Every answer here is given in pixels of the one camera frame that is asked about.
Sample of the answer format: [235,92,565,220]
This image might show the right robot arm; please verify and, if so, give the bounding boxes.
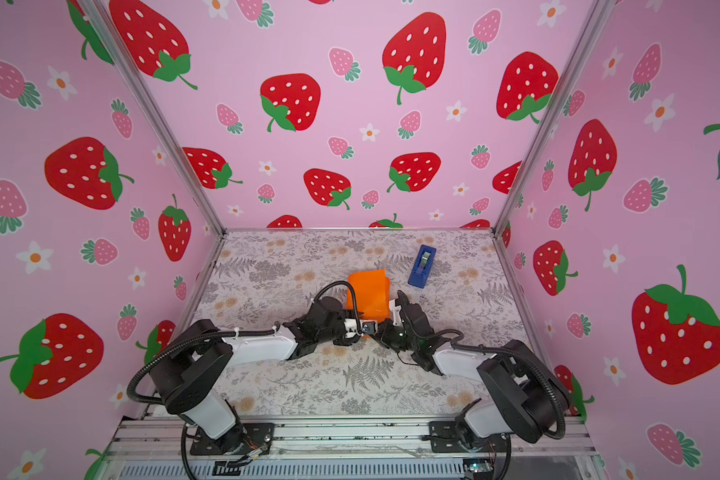
[374,292,571,450]

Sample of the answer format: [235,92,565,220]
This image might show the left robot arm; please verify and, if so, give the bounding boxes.
[129,297,377,451]

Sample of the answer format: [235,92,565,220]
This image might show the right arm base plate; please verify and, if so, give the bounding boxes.
[421,420,511,453]

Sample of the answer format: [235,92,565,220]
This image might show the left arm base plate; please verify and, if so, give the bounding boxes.
[190,422,275,456]

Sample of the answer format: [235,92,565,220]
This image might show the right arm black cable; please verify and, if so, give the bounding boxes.
[395,289,568,441]

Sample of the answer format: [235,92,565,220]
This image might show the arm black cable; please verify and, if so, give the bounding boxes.
[395,289,568,441]
[125,280,361,406]

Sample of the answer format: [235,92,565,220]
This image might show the aluminium front rail frame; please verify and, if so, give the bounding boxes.
[87,415,609,479]

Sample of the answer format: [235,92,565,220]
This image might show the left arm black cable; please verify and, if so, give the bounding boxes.
[125,280,361,406]

